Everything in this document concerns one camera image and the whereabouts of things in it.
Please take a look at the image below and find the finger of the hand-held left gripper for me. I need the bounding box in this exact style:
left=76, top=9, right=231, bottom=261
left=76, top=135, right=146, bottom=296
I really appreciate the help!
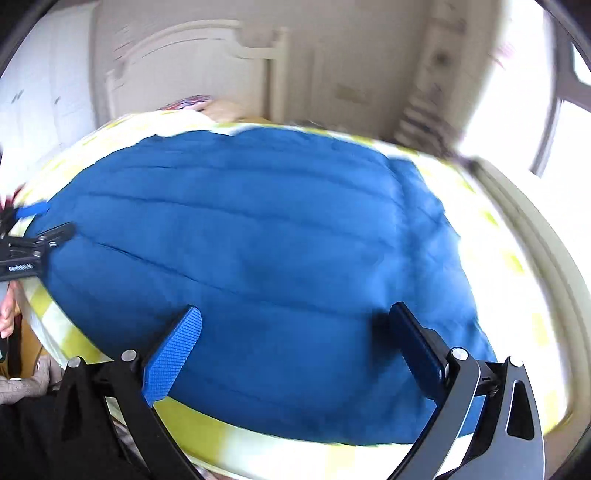
left=13, top=202, right=51, bottom=220
left=0, top=220, right=77, bottom=260

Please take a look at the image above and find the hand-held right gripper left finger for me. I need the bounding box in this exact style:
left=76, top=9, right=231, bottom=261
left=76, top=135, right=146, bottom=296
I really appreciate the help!
left=48, top=305, right=204, bottom=480

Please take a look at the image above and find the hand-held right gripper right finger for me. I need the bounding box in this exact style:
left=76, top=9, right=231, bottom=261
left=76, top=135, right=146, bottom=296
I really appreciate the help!
left=389, top=302, right=546, bottom=480

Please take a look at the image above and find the blue padded jacket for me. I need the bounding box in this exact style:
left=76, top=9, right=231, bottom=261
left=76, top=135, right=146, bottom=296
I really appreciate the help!
left=25, top=128, right=499, bottom=448

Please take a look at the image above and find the person's left hand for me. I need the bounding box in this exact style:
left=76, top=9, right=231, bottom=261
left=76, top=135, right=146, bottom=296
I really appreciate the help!
left=0, top=281, right=20, bottom=340

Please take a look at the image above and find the grey fuzzy cloth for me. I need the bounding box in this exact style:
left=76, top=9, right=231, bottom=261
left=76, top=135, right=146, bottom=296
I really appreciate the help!
left=0, top=356, right=65, bottom=406

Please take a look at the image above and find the yellow checkered bed sheet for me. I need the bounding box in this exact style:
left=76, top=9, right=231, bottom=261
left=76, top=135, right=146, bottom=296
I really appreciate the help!
left=9, top=111, right=575, bottom=480

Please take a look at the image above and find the white wardrobe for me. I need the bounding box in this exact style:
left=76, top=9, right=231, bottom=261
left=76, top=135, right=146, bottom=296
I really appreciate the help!
left=0, top=4, right=100, bottom=185

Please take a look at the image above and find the red patterned pillow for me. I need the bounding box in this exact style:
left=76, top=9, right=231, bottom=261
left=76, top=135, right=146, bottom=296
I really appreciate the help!
left=157, top=93, right=215, bottom=112

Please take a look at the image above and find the white wooden headboard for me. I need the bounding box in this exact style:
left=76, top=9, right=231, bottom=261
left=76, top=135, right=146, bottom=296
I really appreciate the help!
left=104, top=21, right=289, bottom=127

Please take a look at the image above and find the ship print curtain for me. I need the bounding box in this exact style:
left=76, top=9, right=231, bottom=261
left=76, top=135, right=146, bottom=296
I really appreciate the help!
left=394, top=0, right=469, bottom=155

